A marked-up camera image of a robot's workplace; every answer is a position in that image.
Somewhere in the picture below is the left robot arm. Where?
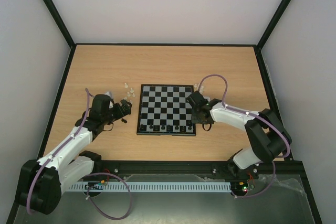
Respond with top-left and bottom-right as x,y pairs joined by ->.
15,93 -> 132,215

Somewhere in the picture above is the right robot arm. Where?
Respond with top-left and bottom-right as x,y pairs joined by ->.
187,91 -> 292,178

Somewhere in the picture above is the black and silver chessboard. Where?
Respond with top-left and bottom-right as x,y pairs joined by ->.
136,84 -> 196,136

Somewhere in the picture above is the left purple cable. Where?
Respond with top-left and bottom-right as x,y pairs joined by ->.
26,88 -> 133,220

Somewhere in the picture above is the white slotted cable duct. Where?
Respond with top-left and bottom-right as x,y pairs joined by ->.
67,182 -> 232,193

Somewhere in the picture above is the black aluminium frame rail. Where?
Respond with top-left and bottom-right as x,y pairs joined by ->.
26,159 -> 305,180

